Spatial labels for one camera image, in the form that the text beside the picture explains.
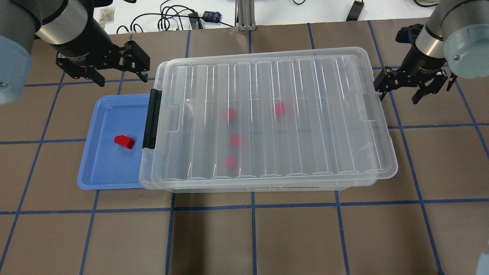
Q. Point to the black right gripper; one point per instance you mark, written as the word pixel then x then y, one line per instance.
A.
pixel 416 59

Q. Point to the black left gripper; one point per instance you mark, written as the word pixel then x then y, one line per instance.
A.
pixel 85 42

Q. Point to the red block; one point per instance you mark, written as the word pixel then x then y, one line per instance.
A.
pixel 231 114
pixel 280 109
pixel 235 140
pixel 231 162
pixel 124 141

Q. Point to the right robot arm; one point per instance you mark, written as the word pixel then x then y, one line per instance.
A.
pixel 454 42

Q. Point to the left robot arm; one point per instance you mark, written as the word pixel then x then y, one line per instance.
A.
pixel 82 45

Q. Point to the black box latch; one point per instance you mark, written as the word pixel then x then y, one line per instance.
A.
pixel 152 117

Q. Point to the blue plastic tray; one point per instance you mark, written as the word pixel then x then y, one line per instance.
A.
pixel 104 164

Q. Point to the clear plastic storage box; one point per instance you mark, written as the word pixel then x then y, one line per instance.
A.
pixel 267 185

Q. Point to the black power adapter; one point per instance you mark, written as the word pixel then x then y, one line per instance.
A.
pixel 355 10

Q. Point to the blue black small device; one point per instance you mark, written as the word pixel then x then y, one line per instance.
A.
pixel 212 16

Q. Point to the aluminium frame post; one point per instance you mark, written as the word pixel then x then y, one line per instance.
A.
pixel 245 15

